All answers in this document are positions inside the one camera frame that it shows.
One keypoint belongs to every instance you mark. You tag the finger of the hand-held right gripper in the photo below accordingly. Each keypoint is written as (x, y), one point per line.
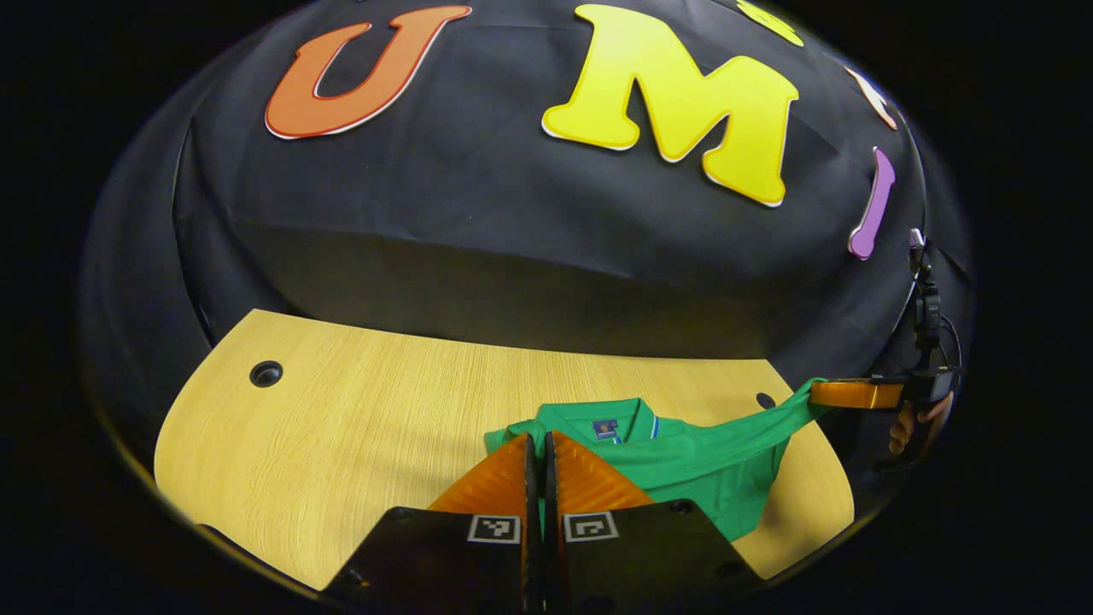
(854, 395)

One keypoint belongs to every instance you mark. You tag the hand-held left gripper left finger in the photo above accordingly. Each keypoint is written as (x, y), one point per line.
(452, 559)

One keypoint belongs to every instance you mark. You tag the green T-shirt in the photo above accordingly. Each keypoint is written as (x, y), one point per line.
(717, 470)

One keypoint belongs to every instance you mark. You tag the black backdrop cloth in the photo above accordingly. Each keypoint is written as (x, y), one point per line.
(478, 222)

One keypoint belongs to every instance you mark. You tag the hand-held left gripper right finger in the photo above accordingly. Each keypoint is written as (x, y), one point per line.
(649, 555)

